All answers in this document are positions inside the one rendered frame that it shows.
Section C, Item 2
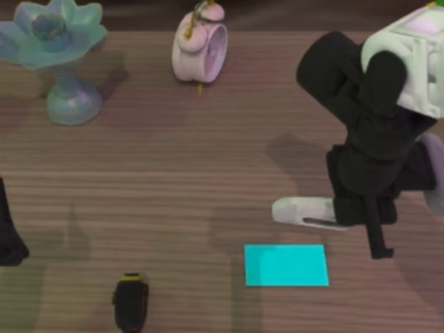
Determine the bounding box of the white stapler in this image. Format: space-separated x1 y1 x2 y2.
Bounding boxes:
271 196 348 232

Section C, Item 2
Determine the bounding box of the cyan rectangular pad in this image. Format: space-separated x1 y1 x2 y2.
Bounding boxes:
244 244 330 288

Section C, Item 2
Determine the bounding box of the lavender rounded object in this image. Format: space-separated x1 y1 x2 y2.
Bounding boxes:
418 133 444 213

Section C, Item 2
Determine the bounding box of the pink alarm clock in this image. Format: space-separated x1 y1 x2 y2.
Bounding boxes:
171 0 230 99

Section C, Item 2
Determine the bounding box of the black device with yellow band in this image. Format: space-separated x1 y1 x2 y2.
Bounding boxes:
112 272 151 333

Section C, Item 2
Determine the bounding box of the blue-green flower shaped vase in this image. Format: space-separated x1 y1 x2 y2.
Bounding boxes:
0 0 108 126

